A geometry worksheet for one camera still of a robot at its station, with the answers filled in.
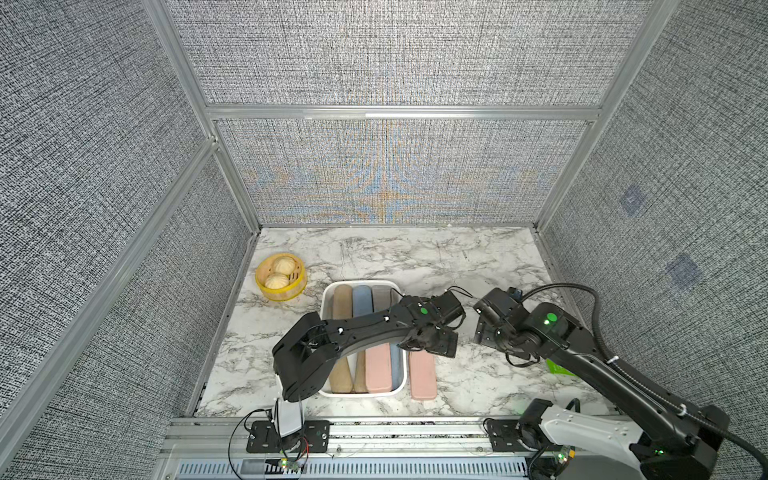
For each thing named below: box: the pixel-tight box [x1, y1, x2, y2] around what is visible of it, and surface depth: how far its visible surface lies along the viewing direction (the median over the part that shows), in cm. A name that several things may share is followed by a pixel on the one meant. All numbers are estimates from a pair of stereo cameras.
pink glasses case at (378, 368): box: [365, 343, 392, 393], surface depth 80 cm
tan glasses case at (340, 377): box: [329, 357, 353, 393], surface depth 81 cm
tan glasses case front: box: [333, 284, 353, 319], surface depth 93 cm
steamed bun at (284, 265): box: [274, 257, 296, 275], surface depth 102 cm
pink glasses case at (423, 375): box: [409, 350, 437, 400], surface depth 82 cm
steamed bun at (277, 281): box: [264, 273, 290, 290], surface depth 99 cm
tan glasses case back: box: [353, 349, 369, 393], surface depth 80 cm
